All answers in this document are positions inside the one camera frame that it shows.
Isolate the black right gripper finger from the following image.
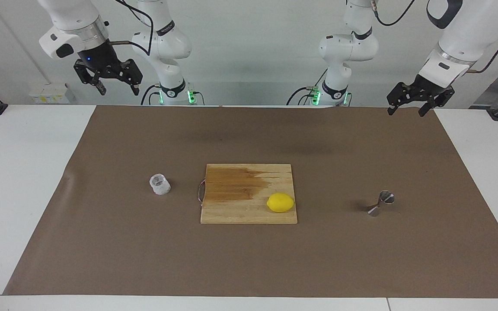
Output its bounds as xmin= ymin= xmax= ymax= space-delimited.
xmin=110 ymin=58 xmax=143 ymax=95
xmin=74 ymin=60 xmax=107 ymax=95

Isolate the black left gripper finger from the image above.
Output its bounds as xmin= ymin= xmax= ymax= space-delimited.
xmin=418 ymin=91 xmax=455 ymax=117
xmin=386 ymin=83 xmax=415 ymax=116

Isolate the steel double jigger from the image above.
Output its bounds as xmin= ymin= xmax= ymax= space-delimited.
xmin=367 ymin=190 xmax=395 ymax=217

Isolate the clear plastic cup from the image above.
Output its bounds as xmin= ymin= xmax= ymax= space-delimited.
xmin=149 ymin=173 xmax=172 ymax=196

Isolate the small white box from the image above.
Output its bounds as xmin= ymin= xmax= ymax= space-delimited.
xmin=28 ymin=83 xmax=69 ymax=105

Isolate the yellow lemon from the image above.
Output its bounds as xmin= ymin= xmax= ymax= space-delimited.
xmin=266 ymin=193 xmax=295 ymax=213

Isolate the wooden cutting board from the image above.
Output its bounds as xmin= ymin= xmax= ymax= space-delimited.
xmin=200 ymin=163 xmax=298 ymax=225

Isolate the brown paper table mat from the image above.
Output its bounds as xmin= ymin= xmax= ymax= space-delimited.
xmin=3 ymin=105 xmax=498 ymax=298

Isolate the black right base cable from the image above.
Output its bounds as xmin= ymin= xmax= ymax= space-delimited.
xmin=140 ymin=84 xmax=163 ymax=105

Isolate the black base cable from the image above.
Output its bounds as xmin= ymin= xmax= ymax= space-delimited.
xmin=140 ymin=84 xmax=163 ymax=105
xmin=287 ymin=86 xmax=319 ymax=105

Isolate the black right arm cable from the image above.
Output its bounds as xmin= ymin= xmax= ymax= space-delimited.
xmin=110 ymin=0 xmax=153 ymax=57

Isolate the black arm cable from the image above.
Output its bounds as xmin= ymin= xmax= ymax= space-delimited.
xmin=110 ymin=0 xmax=153 ymax=57
xmin=372 ymin=0 xmax=498 ymax=74

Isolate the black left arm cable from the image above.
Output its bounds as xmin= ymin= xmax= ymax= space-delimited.
xmin=372 ymin=0 xmax=498 ymax=74

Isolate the black left base cable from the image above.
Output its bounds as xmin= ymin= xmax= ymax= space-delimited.
xmin=287 ymin=86 xmax=319 ymax=105

